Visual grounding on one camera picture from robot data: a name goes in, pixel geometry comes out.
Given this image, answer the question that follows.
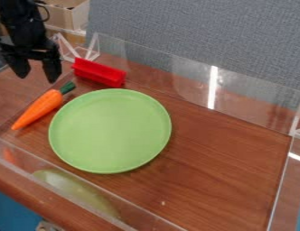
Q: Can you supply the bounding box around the cardboard box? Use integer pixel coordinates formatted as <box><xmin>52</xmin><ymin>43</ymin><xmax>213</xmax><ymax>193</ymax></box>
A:
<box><xmin>39</xmin><ymin>0</ymin><xmax>90</xmax><ymax>31</ymax></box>

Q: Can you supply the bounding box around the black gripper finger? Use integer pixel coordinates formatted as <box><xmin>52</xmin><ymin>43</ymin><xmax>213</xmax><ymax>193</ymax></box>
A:
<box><xmin>4</xmin><ymin>54</ymin><xmax>31</xmax><ymax>79</ymax></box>
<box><xmin>43</xmin><ymin>58</ymin><xmax>62</xmax><ymax>83</ymax></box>

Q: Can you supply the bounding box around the green round plate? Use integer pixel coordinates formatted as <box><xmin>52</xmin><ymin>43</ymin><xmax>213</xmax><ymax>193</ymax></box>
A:
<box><xmin>48</xmin><ymin>88</ymin><xmax>171</xmax><ymax>174</ymax></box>

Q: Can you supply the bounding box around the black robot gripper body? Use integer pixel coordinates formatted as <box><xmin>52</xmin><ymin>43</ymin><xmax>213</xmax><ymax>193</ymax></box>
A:
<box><xmin>0</xmin><ymin>0</ymin><xmax>59</xmax><ymax>60</ymax></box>

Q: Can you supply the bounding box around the wooden shelf unit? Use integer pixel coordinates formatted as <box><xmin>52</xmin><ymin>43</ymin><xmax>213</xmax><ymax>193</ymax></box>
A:
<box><xmin>0</xmin><ymin>14</ymin><xmax>87</xmax><ymax>55</ymax></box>

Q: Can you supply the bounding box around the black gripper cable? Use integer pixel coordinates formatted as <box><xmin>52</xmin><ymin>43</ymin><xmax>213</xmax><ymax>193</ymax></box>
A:
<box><xmin>35</xmin><ymin>0</ymin><xmax>51</xmax><ymax>23</ymax></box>

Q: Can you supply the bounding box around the clear acrylic tray enclosure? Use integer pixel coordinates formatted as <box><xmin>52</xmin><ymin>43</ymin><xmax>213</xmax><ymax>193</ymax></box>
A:
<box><xmin>0</xmin><ymin>37</ymin><xmax>300</xmax><ymax>231</ymax></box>

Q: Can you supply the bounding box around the orange toy carrot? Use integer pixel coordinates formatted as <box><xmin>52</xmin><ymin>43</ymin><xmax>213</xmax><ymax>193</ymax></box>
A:
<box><xmin>11</xmin><ymin>81</ymin><xmax>75</xmax><ymax>130</ymax></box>

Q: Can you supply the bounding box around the red plastic block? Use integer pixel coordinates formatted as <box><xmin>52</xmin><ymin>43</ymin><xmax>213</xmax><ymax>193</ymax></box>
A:
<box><xmin>71</xmin><ymin>58</ymin><xmax>126</xmax><ymax>88</ymax></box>

